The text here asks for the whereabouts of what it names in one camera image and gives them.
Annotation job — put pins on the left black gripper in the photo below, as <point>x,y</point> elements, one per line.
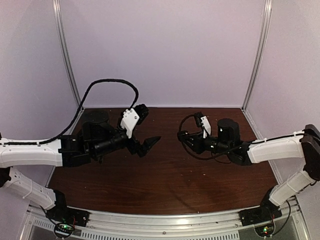
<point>134,148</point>

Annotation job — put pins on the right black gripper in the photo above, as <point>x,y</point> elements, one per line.
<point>198,146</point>

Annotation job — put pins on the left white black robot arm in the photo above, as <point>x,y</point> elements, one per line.
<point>96,138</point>

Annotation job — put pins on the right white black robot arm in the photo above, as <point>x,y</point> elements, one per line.
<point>304,144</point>

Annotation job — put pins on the left circuit board with leds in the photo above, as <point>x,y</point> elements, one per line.
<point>63,230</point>

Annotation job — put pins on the circuit board with leds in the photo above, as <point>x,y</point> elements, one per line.
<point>264,230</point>
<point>63,230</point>

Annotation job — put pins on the right circuit board with leds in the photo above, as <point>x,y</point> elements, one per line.
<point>264,230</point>

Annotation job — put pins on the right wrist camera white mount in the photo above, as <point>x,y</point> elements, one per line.
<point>203,123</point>

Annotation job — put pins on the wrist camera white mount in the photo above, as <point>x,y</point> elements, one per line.
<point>133,117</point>
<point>203,123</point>

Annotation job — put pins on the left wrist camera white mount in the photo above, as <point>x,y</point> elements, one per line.
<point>133,117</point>

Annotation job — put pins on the aluminium front rail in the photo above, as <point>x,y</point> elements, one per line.
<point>221,225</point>

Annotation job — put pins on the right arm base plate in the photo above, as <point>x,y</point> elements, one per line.
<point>258,215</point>

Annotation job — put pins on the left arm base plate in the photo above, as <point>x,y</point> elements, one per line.
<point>71,216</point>

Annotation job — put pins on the right aluminium frame post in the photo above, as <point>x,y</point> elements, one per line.
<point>264,31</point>

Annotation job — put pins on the aluminium frame post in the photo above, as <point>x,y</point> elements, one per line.
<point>56,4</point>
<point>264,31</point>

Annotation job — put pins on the left aluminium frame post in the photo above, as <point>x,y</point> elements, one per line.
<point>56,4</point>

